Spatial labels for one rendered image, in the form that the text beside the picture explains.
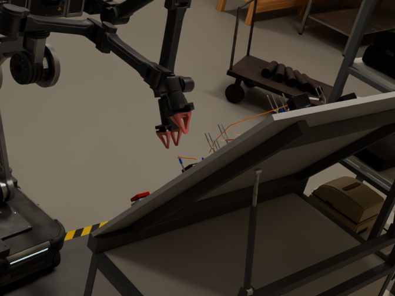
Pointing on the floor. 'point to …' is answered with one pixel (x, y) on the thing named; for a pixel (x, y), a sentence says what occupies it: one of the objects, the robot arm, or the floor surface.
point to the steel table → (338, 17)
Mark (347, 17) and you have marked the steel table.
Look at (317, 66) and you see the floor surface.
